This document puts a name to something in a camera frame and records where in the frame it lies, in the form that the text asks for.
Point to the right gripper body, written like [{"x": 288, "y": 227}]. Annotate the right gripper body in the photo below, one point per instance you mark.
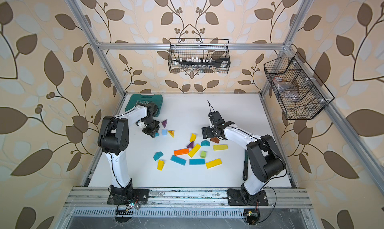
[{"x": 210, "y": 131}]

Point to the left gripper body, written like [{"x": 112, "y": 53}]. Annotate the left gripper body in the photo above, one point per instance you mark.
[{"x": 154, "y": 127}]

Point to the teal wedge block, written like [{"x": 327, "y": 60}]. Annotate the teal wedge block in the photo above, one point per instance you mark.
[{"x": 157, "y": 156}]

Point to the orange rectangular block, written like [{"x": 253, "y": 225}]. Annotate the orange rectangular block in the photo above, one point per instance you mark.
[{"x": 181, "y": 152}]

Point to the yellow small block bottom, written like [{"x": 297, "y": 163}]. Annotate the yellow small block bottom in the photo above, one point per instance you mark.
[{"x": 161, "y": 164}]

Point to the yellow small block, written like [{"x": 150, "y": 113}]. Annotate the yellow small block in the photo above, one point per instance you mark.
[
  {"x": 161, "y": 164},
  {"x": 193, "y": 137}
]

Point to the teal long block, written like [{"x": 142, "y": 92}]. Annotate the teal long block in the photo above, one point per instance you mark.
[
  {"x": 178, "y": 160},
  {"x": 195, "y": 162}
]

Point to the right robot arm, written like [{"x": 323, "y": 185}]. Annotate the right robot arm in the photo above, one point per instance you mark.
[{"x": 264, "y": 156}]

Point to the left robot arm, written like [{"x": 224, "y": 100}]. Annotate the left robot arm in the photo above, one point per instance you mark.
[{"x": 114, "y": 138}]

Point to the brown house-shaped block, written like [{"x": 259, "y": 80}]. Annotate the brown house-shaped block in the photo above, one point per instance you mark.
[{"x": 215, "y": 140}]

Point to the teal house-shaped block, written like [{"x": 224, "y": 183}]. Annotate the teal house-shaped block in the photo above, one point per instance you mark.
[{"x": 205, "y": 143}]

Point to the yellow small block centre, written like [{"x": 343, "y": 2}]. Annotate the yellow small block centre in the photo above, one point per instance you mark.
[{"x": 193, "y": 137}]

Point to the light green cube centre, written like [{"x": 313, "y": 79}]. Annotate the light green cube centre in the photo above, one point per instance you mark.
[{"x": 203, "y": 154}]

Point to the long yellow block diagonal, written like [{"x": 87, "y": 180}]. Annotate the long yellow block diagonal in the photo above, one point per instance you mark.
[{"x": 194, "y": 150}]

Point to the dark purple triangle block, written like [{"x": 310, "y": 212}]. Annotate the dark purple triangle block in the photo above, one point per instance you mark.
[{"x": 190, "y": 145}]

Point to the green plastic tool case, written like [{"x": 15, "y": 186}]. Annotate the green plastic tool case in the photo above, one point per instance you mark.
[{"x": 144, "y": 99}]

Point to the yellow long block bottom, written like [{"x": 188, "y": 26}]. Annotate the yellow long block bottom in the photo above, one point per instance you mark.
[{"x": 213, "y": 163}]

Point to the socket bit holder strip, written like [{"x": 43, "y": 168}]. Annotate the socket bit holder strip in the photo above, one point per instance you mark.
[{"x": 199, "y": 63}]

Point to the clear plastic bag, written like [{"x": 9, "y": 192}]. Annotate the clear plastic bag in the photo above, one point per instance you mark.
[{"x": 287, "y": 91}]

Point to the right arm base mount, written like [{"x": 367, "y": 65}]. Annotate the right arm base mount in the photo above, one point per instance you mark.
[{"x": 242, "y": 198}]

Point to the black wire basket back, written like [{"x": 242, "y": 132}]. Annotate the black wire basket back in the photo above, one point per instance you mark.
[{"x": 197, "y": 48}]

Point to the black wire basket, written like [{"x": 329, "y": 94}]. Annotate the black wire basket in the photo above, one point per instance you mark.
[
  {"x": 299, "y": 89},
  {"x": 197, "y": 48}
]

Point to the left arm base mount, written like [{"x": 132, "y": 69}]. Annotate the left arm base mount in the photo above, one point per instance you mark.
[{"x": 127, "y": 195}]

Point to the black wire basket right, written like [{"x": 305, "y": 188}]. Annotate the black wire basket right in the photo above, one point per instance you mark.
[{"x": 299, "y": 89}]

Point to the aluminium rail front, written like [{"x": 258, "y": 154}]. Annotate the aluminium rail front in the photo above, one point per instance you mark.
[{"x": 282, "y": 198}]

